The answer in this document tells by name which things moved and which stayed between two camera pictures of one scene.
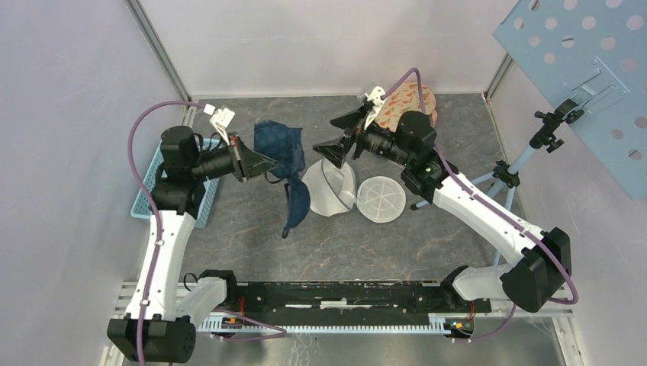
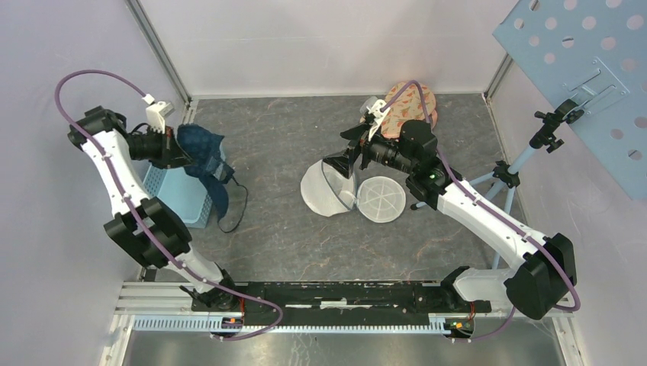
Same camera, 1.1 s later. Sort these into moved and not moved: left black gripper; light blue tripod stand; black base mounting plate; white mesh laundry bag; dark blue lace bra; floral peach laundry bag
Moved: left black gripper; dark blue lace bra
Not moved: light blue tripod stand; floral peach laundry bag; black base mounting plate; white mesh laundry bag
